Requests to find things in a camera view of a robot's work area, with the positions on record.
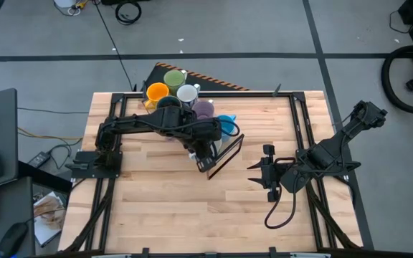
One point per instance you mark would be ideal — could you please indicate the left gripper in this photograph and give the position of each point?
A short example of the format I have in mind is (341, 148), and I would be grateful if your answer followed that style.
(204, 157)

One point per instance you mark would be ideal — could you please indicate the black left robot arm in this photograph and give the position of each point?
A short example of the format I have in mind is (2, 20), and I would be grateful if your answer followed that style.
(149, 123)

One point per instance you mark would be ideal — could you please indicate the blue brown speckled mug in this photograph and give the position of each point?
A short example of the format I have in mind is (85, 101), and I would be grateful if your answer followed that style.
(169, 102)

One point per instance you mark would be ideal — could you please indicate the black frame wooden shelf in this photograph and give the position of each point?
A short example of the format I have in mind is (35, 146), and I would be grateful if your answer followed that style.
(227, 157)

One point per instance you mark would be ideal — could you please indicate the white paper booklet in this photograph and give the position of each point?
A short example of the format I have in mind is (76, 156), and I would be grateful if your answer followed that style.
(50, 222)

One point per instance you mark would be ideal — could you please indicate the white blue patterned mug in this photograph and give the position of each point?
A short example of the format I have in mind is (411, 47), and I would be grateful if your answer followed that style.
(188, 94)

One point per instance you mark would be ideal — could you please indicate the black computer mouse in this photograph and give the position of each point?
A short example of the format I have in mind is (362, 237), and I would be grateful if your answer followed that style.
(13, 240)

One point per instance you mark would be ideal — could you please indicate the black mat orange striped edge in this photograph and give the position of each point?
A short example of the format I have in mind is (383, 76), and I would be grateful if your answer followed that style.
(213, 80)

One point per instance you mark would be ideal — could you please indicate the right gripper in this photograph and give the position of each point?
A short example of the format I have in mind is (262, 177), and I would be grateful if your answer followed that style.
(276, 173)

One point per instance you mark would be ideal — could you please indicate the light blue faceted mug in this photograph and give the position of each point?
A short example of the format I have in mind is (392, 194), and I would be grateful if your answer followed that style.
(228, 125)

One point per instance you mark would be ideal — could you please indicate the purple ribbed mug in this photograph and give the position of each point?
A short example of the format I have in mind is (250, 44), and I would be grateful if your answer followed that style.
(203, 109)

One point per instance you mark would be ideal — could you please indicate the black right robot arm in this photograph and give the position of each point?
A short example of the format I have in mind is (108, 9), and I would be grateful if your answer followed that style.
(332, 150)

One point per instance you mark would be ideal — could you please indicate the yellow mug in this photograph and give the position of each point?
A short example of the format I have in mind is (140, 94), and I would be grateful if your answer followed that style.
(156, 92)

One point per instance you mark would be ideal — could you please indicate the pale pink bubble mug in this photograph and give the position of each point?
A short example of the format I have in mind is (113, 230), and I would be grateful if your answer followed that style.
(218, 145)

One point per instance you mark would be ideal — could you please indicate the black aluminium table frame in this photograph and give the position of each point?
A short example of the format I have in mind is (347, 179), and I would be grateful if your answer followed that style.
(249, 95)

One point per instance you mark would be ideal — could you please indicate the black power adapter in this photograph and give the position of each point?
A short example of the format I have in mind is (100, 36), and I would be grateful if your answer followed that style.
(39, 159)

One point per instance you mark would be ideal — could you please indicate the light green mug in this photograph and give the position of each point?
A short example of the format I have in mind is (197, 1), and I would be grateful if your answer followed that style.
(174, 80)

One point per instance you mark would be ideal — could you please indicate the dark grey desk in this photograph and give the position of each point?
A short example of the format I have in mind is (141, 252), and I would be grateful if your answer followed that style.
(13, 204)

